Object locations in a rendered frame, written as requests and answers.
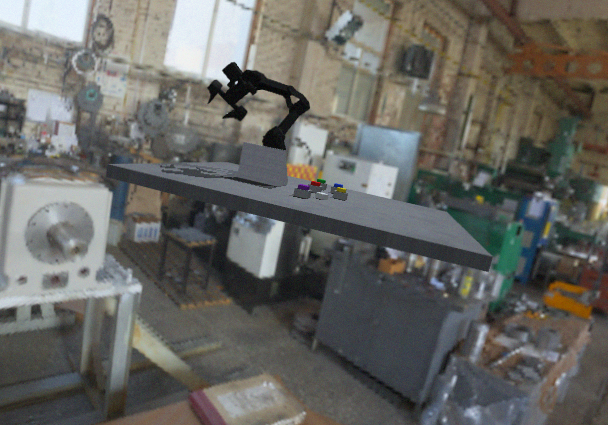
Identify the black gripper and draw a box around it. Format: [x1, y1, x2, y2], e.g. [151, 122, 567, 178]
[207, 80, 247, 122]

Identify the purple button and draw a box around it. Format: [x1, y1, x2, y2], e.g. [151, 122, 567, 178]
[293, 184, 312, 199]

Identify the red button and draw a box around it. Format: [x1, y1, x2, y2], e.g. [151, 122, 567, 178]
[308, 181, 323, 193]

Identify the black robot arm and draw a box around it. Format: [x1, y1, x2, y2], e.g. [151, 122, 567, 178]
[221, 62, 310, 150]

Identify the yellow button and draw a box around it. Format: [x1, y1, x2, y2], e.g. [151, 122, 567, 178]
[333, 187, 348, 200]

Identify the blue button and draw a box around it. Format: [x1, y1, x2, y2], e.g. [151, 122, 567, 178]
[330, 183, 343, 193]

